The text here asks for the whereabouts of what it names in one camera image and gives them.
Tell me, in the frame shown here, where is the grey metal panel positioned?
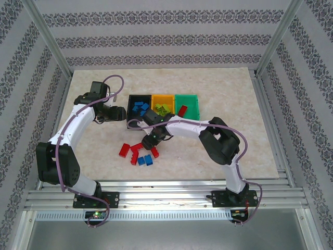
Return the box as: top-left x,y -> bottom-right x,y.
25,220 -> 313,250

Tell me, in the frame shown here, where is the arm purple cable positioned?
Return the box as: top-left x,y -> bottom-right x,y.
126,118 -> 263,226
56,74 -> 125,229

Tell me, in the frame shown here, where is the green plastic bin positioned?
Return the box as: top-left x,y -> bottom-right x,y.
174,93 -> 201,121

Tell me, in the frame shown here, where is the black plastic bin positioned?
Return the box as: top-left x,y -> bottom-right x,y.
126,94 -> 153,130

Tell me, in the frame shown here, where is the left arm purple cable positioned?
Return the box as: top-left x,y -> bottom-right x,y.
56,74 -> 125,229

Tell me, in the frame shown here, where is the yellow plastic bin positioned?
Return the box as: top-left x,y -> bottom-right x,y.
150,94 -> 175,117

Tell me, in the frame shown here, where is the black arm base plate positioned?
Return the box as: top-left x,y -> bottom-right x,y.
73,191 -> 120,209
212,190 -> 260,208

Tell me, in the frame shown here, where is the aluminium frame post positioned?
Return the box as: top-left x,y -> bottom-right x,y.
22,0 -> 73,79
256,0 -> 304,76

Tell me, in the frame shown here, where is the aluminium rail frame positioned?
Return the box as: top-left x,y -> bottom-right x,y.
24,179 -> 309,210

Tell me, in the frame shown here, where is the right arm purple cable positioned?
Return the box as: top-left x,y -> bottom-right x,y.
126,118 -> 263,226

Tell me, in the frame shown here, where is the aluminium side rail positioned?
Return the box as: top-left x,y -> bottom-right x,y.
36,75 -> 72,188
251,69 -> 296,187

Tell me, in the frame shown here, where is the slotted white cable duct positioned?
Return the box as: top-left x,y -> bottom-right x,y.
35,210 -> 233,221

